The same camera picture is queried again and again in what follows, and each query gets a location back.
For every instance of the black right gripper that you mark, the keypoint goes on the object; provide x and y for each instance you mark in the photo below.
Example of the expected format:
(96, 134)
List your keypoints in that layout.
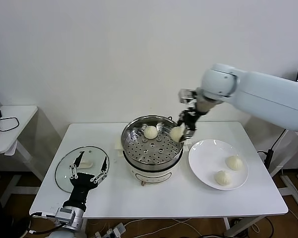
(190, 121)

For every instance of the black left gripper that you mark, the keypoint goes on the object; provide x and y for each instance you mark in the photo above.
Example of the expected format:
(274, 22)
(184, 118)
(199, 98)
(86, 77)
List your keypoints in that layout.
(82, 182)

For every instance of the white steamed baozi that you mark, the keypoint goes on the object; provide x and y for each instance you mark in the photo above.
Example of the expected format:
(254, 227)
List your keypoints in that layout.
(151, 132)
(234, 163)
(175, 134)
(223, 178)

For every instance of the round glass pot lid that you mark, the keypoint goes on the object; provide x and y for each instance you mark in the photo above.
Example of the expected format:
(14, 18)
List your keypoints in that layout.
(64, 163)

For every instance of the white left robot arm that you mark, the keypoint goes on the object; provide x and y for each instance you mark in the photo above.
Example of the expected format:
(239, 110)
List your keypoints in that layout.
(65, 231)

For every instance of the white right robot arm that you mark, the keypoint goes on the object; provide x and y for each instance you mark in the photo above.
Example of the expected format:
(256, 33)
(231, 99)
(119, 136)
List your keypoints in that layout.
(263, 94)

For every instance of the perforated steel steamer basket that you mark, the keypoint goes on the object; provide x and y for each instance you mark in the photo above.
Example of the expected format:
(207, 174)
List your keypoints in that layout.
(151, 155)

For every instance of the white round plate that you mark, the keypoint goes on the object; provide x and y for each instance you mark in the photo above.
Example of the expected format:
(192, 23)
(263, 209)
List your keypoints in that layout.
(206, 171)

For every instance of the white electric cooker base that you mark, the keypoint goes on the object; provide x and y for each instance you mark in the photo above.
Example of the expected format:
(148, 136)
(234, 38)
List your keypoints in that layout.
(151, 176)

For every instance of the white floor power strip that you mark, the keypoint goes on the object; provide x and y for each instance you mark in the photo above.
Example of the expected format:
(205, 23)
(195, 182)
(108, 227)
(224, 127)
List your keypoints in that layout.
(119, 228)

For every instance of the black hanging power adapter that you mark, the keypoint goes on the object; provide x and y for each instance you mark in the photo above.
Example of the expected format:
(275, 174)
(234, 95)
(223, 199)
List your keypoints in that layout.
(268, 156)

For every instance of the black chair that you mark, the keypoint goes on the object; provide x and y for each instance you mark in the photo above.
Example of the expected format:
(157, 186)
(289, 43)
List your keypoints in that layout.
(5, 223)

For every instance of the white side table with laptop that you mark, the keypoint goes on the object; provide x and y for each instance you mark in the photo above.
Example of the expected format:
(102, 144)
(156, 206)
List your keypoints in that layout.
(291, 188)

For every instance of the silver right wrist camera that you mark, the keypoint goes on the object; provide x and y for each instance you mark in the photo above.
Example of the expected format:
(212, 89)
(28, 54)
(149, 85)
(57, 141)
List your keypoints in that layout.
(187, 96)

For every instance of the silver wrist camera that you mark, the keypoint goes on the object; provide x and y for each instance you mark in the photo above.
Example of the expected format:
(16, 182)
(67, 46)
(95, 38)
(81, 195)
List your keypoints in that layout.
(187, 96)
(64, 215)

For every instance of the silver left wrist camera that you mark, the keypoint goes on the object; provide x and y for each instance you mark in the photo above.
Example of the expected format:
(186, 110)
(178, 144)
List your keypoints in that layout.
(64, 215)

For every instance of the white main table frame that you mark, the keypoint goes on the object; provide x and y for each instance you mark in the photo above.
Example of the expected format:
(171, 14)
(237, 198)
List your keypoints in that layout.
(227, 226)

